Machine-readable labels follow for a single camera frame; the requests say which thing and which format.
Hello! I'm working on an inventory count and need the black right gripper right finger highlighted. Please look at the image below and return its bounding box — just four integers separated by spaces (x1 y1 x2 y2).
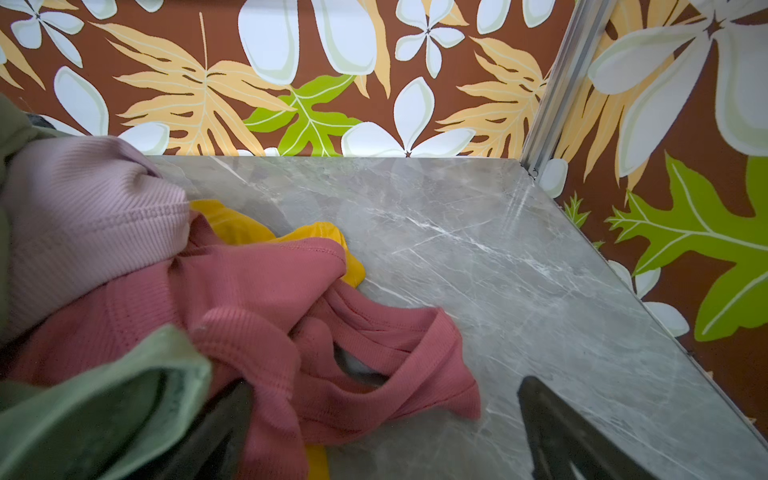
517 376 654 480

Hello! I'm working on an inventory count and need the light pink ribbed cloth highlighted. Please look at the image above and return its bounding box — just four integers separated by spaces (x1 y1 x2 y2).
1 137 190 344

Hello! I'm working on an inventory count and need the yellow cloth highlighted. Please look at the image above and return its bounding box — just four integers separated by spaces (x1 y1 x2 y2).
189 199 367 480

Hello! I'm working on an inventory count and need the dark pink ribbed cloth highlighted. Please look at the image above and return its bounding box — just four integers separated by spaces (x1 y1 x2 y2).
8 217 481 479

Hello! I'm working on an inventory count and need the aluminium corner frame post right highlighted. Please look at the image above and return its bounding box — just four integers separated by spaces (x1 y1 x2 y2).
519 0 616 179

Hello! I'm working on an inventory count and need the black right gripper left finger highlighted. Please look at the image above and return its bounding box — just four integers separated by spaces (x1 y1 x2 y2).
130 380 253 480

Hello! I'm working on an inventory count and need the green t-shirt with print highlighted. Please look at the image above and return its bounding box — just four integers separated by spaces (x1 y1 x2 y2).
1 99 212 479

